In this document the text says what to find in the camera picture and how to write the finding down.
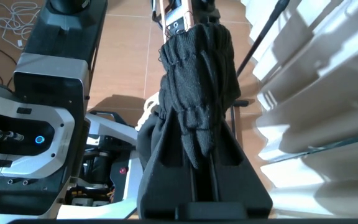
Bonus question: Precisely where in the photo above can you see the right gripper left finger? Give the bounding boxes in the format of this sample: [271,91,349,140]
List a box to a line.
[137,116,196,219]

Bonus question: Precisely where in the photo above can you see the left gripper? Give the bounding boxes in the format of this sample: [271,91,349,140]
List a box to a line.
[194,0,221,25]

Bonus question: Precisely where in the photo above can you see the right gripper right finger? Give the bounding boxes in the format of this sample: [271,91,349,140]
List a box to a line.
[211,120,273,219]

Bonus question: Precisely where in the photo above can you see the black shorts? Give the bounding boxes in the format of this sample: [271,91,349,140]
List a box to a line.
[134,22,242,171]

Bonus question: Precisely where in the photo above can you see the white curtain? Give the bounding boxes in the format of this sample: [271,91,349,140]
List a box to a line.
[241,0,358,218]

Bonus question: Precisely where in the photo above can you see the white cable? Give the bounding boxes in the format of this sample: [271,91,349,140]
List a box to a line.
[0,1,42,50]

